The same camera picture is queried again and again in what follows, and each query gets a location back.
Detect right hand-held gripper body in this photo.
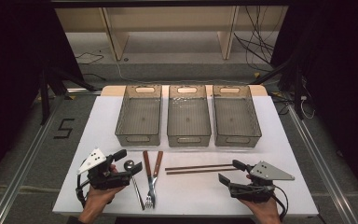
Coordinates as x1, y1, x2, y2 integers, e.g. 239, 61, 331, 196
228, 160, 296, 204

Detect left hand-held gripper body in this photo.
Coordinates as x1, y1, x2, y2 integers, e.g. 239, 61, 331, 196
77, 147, 132, 190

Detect metal spoon with black handle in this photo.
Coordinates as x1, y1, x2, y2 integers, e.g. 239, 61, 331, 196
123, 159, 146, 211

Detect wooden handle fork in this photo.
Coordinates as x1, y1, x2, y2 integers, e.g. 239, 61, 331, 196
145, 150, 164, 209

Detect brown chopstick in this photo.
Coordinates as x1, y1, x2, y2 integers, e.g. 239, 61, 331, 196
164, 163, 235, 172
165, 167, 241, 175

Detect grey translucent plastic bin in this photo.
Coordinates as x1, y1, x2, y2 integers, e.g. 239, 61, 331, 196
166, 84, 213, 148
115, 84, 163, 147
212, 84, 263, 148

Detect person's left hand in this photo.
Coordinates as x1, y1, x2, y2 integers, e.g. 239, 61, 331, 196
82, 163, 128, 217

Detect person's right hand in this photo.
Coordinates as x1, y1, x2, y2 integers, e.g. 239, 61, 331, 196
238, 197, 282, 224

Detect white table sheet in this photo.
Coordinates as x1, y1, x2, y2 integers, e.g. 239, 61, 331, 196
51, 94, 320, 217

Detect black metal stand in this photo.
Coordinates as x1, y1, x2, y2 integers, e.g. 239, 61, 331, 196
250, 55, 306, 120
38, 64, 98, 125

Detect black curtain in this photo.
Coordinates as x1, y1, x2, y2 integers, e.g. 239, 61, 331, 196
0, 0, 85, 190
269, 0, 358, 206

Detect light wooden shelf unit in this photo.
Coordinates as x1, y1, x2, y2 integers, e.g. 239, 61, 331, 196
54, 5, 290, 63

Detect right hand-held gripper cable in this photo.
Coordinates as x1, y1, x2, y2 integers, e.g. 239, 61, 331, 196
271, 185, 290, 222

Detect aluminium floor rail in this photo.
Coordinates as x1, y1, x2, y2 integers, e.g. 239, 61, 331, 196
0, 88, 102, 224
287, 104, 358, 224

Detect white cable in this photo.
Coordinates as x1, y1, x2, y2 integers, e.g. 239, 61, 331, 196
299, 94, 316, 120

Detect black floor cable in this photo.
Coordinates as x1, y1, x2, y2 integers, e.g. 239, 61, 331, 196
75, 51, 105, 65

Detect bundle of black cables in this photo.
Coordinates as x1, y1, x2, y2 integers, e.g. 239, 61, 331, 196
233, 5, 278, 73

